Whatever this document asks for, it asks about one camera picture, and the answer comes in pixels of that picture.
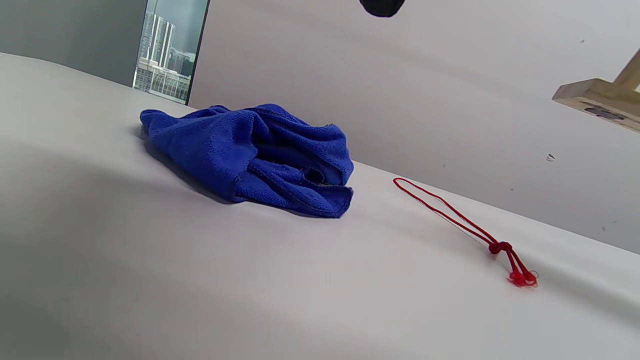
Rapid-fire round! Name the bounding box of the person's left hand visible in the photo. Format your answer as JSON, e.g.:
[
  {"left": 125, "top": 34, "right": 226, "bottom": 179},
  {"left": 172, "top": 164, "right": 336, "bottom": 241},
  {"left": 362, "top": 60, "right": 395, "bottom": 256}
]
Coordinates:
[{"left": 359, "top": 0, "right": 406, "bottom": 18}]

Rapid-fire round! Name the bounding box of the blue towel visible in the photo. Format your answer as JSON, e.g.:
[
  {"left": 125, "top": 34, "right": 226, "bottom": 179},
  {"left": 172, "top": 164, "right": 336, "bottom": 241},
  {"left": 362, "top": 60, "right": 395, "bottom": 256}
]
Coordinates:
[{"left": 139, "top": 103, "right": 355, "bottom": 219}]

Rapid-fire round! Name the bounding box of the wooden rack with posts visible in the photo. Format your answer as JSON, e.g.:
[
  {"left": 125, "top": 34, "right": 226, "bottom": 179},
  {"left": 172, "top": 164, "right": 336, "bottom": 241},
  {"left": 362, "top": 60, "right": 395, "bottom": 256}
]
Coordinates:
[{"left": 552, "top": 48, "right": 640, "bottom": 133}]

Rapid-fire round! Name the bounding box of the red elastic cord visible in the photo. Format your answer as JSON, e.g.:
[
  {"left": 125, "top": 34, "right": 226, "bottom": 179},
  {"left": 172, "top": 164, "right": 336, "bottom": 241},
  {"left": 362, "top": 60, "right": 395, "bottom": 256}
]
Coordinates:
[{"left": 393, "top": 177, "right": 539, "bottom": 288}]

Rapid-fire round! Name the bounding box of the glass window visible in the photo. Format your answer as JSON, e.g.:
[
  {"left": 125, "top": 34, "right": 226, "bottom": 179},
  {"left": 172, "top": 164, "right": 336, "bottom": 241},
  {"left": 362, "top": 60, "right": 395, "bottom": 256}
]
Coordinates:
[{"left": 132, "top": 0, "right": 210, "bottom": 106}]

